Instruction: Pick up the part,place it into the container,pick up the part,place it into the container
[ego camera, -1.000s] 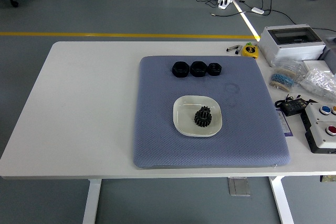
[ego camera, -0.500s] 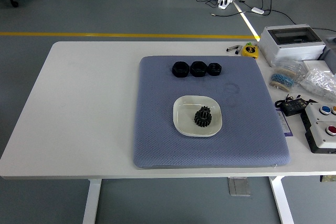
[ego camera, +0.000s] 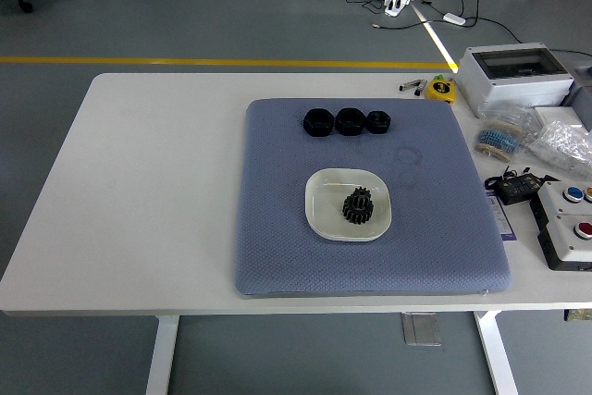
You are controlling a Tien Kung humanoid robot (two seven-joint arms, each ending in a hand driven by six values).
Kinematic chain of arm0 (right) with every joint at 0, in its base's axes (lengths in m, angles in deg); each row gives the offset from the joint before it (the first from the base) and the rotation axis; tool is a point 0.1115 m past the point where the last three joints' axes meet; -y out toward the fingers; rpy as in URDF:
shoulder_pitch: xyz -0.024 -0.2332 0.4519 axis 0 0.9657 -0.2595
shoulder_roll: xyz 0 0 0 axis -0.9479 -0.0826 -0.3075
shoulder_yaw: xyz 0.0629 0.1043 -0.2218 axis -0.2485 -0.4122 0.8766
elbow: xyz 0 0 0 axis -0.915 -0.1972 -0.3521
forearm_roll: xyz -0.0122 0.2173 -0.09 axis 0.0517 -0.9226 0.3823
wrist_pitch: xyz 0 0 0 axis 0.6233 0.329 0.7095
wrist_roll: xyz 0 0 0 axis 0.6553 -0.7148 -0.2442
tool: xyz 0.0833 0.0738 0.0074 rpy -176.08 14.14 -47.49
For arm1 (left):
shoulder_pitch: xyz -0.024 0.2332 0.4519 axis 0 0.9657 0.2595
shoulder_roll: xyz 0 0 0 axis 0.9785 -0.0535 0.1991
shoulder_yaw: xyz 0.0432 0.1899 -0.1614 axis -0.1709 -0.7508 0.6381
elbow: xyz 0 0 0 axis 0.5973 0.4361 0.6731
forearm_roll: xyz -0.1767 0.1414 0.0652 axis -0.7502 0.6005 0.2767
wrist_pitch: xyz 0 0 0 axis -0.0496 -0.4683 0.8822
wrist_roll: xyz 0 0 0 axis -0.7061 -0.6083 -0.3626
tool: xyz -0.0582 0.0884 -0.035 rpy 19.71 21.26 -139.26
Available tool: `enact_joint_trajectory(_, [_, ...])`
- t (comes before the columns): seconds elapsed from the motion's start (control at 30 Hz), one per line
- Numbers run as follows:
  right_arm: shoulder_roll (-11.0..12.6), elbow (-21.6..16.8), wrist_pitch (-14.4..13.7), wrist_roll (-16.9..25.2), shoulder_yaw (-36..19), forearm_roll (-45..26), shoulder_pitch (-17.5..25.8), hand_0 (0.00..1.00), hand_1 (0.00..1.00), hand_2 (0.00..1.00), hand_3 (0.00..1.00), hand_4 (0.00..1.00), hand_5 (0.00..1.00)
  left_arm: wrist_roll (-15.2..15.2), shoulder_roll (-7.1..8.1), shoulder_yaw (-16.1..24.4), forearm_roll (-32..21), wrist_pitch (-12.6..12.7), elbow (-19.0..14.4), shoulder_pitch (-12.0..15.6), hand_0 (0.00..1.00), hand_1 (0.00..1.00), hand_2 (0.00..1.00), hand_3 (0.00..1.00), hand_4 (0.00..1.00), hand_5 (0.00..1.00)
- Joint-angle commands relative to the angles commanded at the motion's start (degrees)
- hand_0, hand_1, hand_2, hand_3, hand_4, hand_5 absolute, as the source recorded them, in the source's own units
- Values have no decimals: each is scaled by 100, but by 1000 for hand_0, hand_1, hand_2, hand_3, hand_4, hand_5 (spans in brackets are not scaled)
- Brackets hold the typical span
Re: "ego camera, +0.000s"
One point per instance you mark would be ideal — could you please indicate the clear bag of blue resistors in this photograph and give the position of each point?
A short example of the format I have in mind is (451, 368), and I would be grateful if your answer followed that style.
(495, 140)

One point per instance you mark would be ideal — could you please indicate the silver metal clip tool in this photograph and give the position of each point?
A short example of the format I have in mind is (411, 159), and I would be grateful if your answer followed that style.
(409, 85)

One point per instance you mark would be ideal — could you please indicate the small black gear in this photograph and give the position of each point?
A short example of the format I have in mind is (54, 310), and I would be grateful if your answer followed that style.
(361, 195)

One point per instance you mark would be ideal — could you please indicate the small black marker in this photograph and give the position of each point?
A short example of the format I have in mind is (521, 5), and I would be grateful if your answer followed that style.
(418, 90)

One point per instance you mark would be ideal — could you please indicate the white square dish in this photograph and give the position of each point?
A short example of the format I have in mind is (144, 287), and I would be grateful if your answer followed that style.
(324, 214)

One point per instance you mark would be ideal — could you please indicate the large black gear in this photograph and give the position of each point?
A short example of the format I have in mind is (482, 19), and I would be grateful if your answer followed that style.
(356, 217)

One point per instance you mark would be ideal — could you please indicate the purple-edged paper card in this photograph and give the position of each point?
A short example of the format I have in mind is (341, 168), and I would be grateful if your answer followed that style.
(501, 224)

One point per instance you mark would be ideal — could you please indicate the large black hex nut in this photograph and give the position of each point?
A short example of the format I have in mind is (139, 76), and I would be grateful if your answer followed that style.
(341, 129)
(309, 129)

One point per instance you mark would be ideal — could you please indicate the blue-grey textured mat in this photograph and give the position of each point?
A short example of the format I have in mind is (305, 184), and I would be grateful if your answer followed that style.
(287, 251)

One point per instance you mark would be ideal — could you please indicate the white power strip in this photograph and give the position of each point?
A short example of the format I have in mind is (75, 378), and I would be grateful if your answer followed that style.
(395, 3)

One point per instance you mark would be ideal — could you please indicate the small black hex nut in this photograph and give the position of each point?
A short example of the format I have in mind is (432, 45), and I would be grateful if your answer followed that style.
(372, 127)

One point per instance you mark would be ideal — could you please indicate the grey electrical enclosure box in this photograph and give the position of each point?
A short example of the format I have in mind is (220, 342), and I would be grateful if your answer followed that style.
(504, 90)

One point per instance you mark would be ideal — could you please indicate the yellow tape measure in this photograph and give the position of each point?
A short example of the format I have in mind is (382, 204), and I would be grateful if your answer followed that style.
(439, 89)

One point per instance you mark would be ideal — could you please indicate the white table leg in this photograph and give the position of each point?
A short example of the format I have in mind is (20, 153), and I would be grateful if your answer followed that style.
(162, 358)
(497, 358)

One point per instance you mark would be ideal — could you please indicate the white flat box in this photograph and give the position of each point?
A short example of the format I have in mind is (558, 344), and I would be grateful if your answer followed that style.
(555, 115)

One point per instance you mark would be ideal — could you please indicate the red push-button box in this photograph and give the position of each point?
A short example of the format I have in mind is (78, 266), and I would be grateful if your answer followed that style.
(566, 247)

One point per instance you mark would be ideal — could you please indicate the grey case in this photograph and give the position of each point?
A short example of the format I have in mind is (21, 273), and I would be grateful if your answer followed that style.
(583, 90)

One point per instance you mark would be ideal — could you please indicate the white flat adapter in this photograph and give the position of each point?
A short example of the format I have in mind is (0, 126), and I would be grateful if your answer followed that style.
(454, 18)

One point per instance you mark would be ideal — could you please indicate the metal floor plate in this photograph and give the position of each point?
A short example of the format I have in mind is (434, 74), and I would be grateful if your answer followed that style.
(421, 329)

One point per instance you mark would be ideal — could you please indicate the clear bag of small parts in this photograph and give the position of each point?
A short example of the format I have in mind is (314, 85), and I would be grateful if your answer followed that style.
(564, 147)

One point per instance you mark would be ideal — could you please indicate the blue yellow push-button box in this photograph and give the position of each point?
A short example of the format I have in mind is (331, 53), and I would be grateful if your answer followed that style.
(559, 198)

